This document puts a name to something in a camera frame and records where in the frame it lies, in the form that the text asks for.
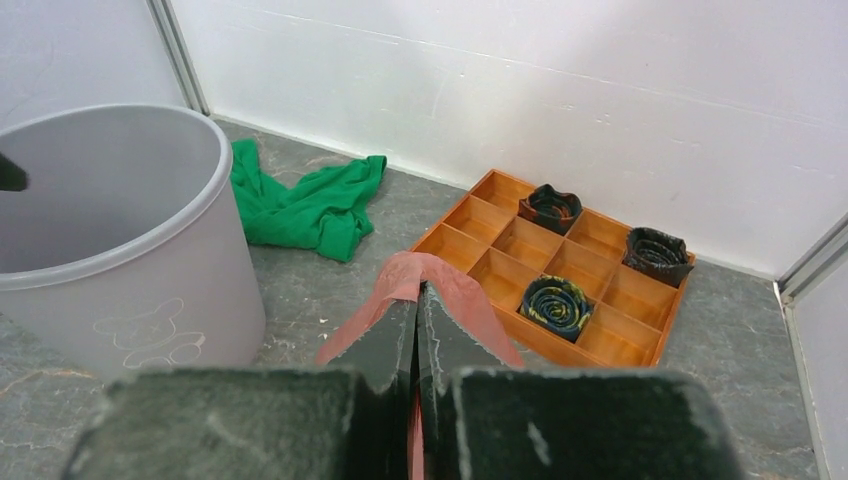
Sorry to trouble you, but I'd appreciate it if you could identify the orange wooden compartment tray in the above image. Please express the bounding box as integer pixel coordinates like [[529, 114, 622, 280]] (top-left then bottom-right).
[[415, 170, 695, 367]]

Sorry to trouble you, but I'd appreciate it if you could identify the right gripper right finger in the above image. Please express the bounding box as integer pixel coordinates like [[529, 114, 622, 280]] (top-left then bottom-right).
[[418, 285, 745, 479]]

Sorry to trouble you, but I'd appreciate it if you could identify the blue yellow rolled belt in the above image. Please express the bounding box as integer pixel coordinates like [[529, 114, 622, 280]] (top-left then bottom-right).
[[518, 274, 594, 343]]

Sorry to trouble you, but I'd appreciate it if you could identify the left aluminium frame post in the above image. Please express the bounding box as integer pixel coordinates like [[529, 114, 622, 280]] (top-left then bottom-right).
[[147, 0, 211, 116]]

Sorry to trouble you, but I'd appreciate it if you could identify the aluminium frame post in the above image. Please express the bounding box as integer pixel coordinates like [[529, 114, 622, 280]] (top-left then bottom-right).
[[147, 0, 211, 116], [775, 217, 847, 479]]

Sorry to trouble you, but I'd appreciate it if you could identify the right aluminium frame post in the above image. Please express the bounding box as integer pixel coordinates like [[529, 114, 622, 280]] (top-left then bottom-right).
[[775, 217, 847, 479]]

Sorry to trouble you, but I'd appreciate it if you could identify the green cloth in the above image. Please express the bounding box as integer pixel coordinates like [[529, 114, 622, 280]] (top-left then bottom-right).
[[230, 139, 387, 263]]

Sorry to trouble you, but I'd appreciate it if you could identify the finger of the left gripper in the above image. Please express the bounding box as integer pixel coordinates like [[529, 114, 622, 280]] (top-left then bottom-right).
[[0, 153, 29, 192]]

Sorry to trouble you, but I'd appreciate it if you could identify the red plastic trash bag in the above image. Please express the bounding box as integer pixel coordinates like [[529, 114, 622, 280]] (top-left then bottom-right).
[[315, 252, 524, 479]]

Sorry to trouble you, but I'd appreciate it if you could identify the grey plastic trash bin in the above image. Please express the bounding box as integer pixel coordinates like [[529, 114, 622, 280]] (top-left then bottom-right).
[[1, 104, 266, 383]]

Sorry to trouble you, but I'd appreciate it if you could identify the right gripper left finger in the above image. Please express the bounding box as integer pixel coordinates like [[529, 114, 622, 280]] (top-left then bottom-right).
[[62, 300, 417, 479]]

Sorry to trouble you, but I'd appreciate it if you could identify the red black rolled belt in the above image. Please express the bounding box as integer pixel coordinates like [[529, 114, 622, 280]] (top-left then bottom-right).
[[518, 184, 583, 235]]

